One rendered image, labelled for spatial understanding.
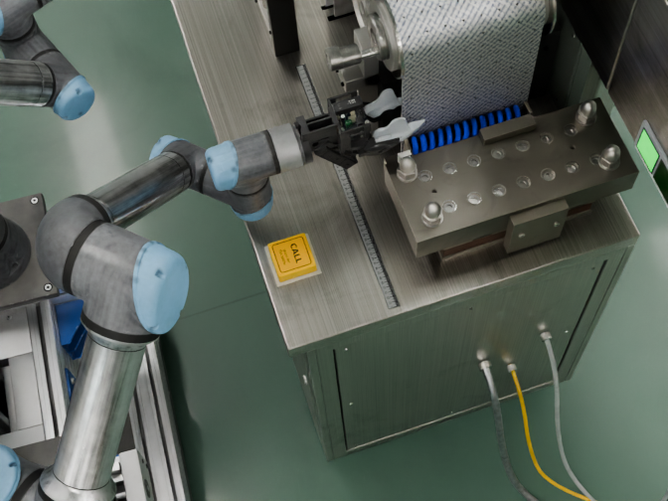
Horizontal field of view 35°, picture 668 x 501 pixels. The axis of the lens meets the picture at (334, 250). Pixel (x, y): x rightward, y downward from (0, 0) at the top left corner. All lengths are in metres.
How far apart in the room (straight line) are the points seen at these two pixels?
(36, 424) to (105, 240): 0.65
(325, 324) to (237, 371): 0.97
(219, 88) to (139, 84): 1.17
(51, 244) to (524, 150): 0.82
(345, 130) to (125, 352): 0.50
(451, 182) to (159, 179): 0.49
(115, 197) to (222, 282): 1.27
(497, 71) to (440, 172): 0.19
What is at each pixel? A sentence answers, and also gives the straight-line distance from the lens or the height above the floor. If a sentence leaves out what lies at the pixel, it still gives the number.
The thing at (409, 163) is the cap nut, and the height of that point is 1.07.
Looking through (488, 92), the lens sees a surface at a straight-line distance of 1.85.
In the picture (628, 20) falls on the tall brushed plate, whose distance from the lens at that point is 1.68.
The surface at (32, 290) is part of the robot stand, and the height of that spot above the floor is 0.82.
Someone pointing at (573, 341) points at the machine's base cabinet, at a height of 0.40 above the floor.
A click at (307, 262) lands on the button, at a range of 1.87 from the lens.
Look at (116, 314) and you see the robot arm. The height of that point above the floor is 1.28.
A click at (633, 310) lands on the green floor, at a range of 2.91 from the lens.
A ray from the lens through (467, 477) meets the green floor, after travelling 2.70.
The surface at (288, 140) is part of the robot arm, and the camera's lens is 1.73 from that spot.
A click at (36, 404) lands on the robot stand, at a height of 0.73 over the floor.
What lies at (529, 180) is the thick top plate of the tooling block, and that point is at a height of 1.03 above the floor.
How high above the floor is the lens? 2.62
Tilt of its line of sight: 64 degrees down
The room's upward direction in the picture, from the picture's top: 6 degrees counter-clockwise
